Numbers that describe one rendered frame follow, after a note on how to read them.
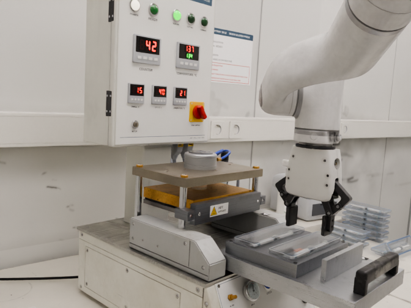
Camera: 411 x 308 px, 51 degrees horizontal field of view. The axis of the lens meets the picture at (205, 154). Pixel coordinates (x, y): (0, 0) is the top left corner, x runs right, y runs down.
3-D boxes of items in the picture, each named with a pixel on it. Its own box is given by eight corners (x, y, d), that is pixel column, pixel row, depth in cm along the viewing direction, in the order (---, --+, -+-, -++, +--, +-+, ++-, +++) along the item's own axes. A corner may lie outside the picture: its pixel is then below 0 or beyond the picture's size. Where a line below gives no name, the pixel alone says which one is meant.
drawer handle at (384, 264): (352, 292, 72) (355, 269, 71) (387, 270, 83) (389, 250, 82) (364, 296, 70) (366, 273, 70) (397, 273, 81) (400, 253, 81)
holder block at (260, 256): (224, 252, 87) (225, 240, 87) (280, 234, 102) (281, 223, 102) (295, 278, 76) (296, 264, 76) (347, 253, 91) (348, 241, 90)
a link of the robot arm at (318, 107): (296, 129, 79) (346, 131, 79) (302, 54, 77) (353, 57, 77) (285, 126, 87) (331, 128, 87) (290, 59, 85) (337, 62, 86)
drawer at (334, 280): (214, 269, 88) (216, 231, 87) (275, 247, 104) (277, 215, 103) (352, 326, 68) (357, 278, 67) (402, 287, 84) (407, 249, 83)
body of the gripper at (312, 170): (350, 142, 83) (344, 200, 84) (302, 137, 89) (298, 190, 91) (331, 143, 77) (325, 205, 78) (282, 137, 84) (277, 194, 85)
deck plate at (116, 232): (76, 229, 113) (76, 225, 112) (175, 209, 138) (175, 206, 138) (205, 288, 81) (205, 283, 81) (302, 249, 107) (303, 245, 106)
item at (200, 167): (115, 198, 107) (117, 146, 105) (202, 186, 129) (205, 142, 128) (183, 221, 90) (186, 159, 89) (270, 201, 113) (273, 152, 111)
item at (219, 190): (142, 203, 104) (144, 164, 103) (205, 192, 120) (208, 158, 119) (193, 219, 93) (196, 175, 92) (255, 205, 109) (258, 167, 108)
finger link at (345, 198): (357, 184, 79) (348, 211, 80) (320, 168, 84) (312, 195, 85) (354, 184, 78) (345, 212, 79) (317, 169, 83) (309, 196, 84)
